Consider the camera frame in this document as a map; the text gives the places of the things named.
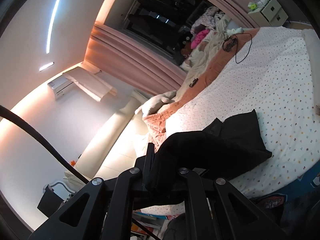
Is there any white bedside drawer cabinet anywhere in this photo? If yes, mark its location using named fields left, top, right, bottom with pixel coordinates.
left=248, top=0, right=289, bottom=27

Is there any small black device on bed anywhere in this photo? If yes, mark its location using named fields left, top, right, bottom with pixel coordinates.
left=189, top=78, right=199, bottom=88

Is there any white wall air conditioner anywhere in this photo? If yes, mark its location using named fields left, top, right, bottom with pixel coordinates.
left=47, top=75, right=74, bottom=100

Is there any pink left curtain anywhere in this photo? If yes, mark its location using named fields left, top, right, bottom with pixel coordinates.
left=85, top=22, right=186, bottom=95

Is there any white pillow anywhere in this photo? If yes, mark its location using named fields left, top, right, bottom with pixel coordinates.
left=135, top=90, right=177, bottom=117

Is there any pile of clothes by window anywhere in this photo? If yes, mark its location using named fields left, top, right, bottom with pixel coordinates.
left=180, top=6, right=244, bottom=72

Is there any folded cream cloth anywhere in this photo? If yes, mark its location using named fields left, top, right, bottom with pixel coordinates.
left=302, top=29, right=320, bottom=115

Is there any cream cloth hanging on wall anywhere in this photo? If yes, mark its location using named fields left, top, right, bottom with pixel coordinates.
left=63, top=67, right=117, bottom=102

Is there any orange-brown blanket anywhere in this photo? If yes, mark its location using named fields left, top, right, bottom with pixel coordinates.
left=143, top=28, right=260, bottom=151

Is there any black cable near camera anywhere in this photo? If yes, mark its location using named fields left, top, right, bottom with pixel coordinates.
left=0, top=104, right=91, bottom=184

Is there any black button-up jacket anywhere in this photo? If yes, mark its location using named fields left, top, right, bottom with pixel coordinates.
left=145, top=111, right=272, bottom=206

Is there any white dotted bed sheet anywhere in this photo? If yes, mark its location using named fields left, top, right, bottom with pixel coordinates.
left=139, top=26, right=320, bottom=217

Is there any cream padded headboard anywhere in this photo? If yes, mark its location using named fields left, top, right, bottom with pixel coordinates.
left=74, top=90, right=148, bottom=180

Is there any blue cartoon bed cover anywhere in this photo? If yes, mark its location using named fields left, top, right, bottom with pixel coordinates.
left=251, top=164, right=319, bottom=234

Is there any black cable on bed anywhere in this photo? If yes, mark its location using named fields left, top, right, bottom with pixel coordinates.
left=222, top=32, right=253, bottom=65

